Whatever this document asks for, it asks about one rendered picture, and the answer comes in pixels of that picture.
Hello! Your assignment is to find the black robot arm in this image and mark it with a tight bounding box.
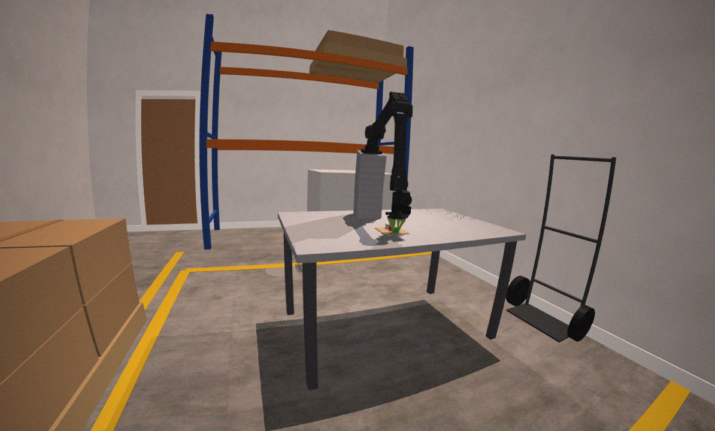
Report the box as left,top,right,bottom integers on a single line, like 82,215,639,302
361,92,413,218

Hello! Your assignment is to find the tan mat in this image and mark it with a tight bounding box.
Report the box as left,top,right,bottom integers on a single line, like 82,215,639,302
375,227,409,235

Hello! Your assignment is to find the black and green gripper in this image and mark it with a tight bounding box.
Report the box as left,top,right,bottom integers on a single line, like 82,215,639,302
386,212,406,232

